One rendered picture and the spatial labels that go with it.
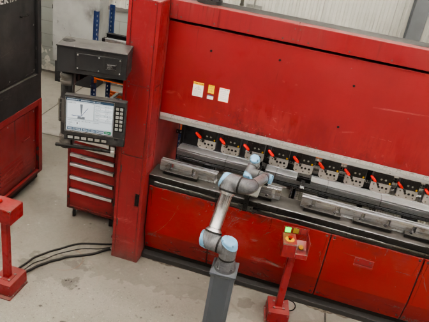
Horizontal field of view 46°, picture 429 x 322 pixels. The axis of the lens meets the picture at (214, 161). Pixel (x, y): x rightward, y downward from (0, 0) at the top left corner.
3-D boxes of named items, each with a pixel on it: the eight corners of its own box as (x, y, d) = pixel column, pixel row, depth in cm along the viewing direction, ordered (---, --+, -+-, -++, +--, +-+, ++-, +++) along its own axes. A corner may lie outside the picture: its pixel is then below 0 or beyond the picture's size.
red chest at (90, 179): (65, 218, 505) (67, 125, 460) (89, 194, 549) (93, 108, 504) (112, 231, 496) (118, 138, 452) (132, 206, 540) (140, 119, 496)
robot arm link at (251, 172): (255, 179, 374) (261, 167, 378) (241, 174, 377) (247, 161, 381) (256, 183, 381) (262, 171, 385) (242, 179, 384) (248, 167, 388)
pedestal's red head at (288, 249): (280, 256, 389) (285, 237, 381) (279, 244, 403) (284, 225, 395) (306, 260, 389) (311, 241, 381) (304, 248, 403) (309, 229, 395)
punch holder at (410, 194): (394, 196, 392) (401, 177, 385) (394, 191, 399) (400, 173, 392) (414, 201, 389) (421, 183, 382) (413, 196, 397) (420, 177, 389)
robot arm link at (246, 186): (255, 184, 333) (276, 171, 378) (240, 179, 337) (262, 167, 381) (251, 200, 336) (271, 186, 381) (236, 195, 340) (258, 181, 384)
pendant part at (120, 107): (63, 139, 381) (64, 94, 365) (67, 133, 392) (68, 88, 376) (123, 147, 383) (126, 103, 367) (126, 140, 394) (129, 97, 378)
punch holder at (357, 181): (342, 183, 399) (348, 165, 391) (343, 179, 406) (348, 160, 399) (362, 188, 396) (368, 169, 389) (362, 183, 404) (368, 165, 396)
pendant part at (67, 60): (53, 153, 389) (54, 43, 351) (62, 139, 411) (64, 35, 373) (120, 162, 391) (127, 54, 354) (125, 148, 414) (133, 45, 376)
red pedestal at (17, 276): (-14, 294, 399) (-19, 204, 362) (6, 275, 421) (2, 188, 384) (9, 301, 396) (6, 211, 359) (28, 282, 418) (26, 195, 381)
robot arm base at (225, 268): (233, 276, 341) (236, 265, 336) (211, 271, 343) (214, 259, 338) (237, 263, 354) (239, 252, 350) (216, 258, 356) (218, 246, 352)
